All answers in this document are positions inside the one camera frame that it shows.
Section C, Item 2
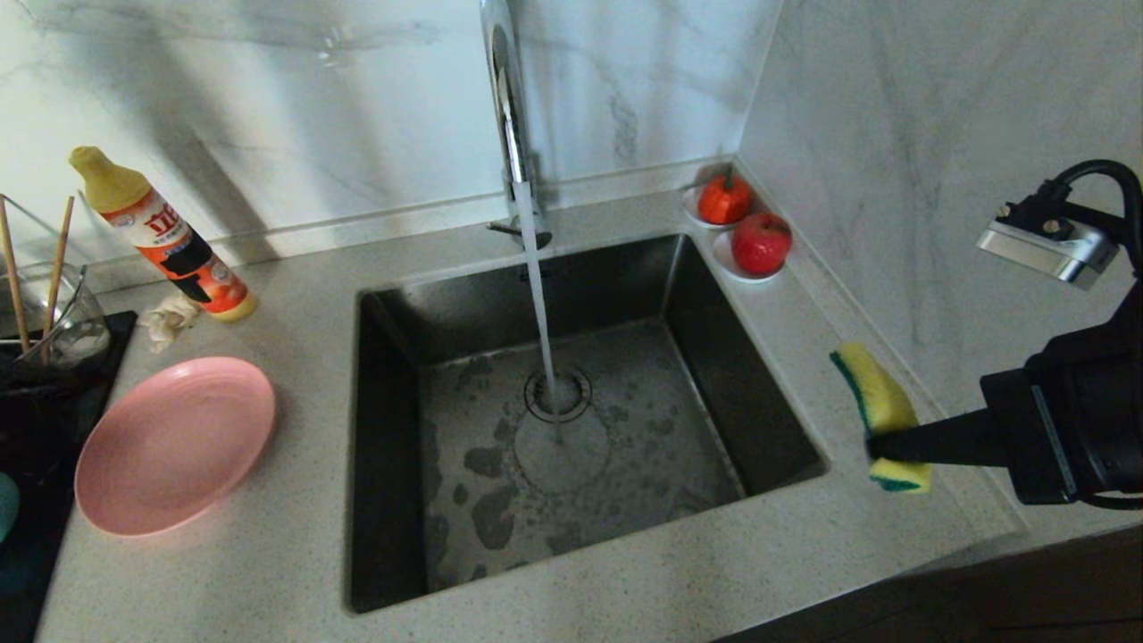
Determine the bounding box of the yellow sponge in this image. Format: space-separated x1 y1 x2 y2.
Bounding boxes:
830 343 932 494

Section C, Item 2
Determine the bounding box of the chrome kitchen faucet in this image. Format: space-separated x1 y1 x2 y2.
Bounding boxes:
473 0 553 254

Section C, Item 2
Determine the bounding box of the pink plate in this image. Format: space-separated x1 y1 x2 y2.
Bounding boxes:
74 356 277 538

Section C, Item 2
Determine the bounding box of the yellow-capped orange dish soap bottle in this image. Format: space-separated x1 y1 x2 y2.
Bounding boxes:
70 146 258 322

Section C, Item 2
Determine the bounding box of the brown wooden chopstick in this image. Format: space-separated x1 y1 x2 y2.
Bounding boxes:
40 196 76 363

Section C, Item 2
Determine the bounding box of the teal bowl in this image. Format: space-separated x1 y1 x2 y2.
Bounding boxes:
0 472 21 544

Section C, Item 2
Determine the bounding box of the stainless steel sink basin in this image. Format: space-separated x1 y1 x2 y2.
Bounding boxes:
351 234 830 615

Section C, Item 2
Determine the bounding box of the red apple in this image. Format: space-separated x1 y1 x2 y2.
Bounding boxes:
730 211 794 276

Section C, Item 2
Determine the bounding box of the small white dish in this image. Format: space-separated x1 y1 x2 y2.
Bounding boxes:
712 230 785 285
681 183 755 233

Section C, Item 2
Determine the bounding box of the orange-red tomato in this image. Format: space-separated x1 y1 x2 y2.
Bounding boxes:
698 170 755 224

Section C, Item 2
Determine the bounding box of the round metal drain strainer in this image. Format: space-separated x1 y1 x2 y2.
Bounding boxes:
524 363 593 424

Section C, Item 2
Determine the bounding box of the running water stream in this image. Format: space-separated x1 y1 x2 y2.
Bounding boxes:
513 179 568 421

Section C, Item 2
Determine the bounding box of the crumpled white tissue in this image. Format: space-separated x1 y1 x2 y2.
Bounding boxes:
143 295 202 352

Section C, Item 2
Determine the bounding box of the clear glass pot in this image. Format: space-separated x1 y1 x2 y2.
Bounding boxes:
0 261 112 372

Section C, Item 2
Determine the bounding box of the black cooktop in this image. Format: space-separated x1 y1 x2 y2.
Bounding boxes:
0 310 139 643

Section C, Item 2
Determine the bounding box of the short black camera cable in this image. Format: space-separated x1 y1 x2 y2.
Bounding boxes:
1018 159 1143 269

